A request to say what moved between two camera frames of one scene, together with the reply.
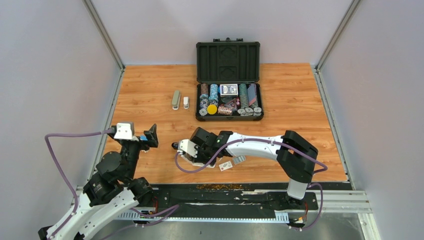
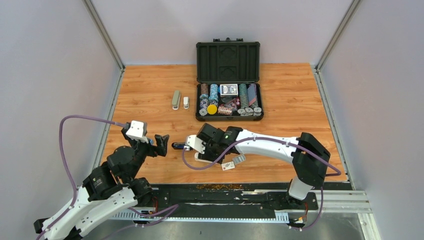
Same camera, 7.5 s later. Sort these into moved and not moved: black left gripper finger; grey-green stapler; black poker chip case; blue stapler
Moved: black left gripper finger
Not moved: black poker chip case; blue stapler; grey-green stapler
